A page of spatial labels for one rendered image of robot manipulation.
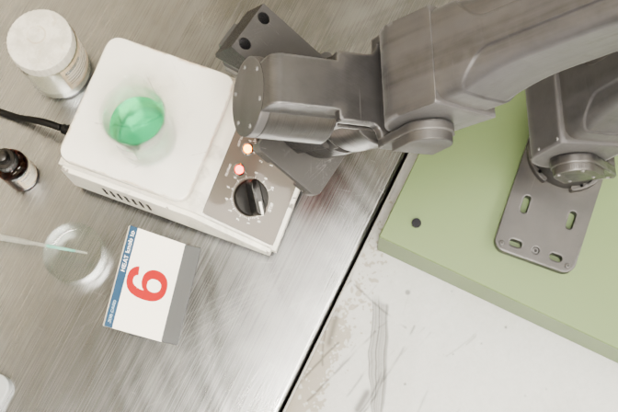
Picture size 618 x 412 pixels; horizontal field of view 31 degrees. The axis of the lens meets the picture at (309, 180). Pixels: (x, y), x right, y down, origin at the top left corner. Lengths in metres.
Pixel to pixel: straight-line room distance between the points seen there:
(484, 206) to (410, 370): 0.16
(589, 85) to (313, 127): 0.19
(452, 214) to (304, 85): 0.26
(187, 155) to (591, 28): 0.42
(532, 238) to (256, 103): 0.30
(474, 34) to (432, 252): 0.31
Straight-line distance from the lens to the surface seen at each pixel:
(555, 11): 0.66
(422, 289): 1.01
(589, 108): 0.80
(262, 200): 0.96
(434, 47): 0.72
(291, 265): 1.01
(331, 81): 0.76
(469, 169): 0.98
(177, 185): 0.95
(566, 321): 0.96
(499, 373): 1.01
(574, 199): 0.97
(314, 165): 0.89
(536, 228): 0.96
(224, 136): 0.97
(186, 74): 0.97
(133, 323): 0.99
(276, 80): 0.74
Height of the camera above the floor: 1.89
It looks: 75 degrees down
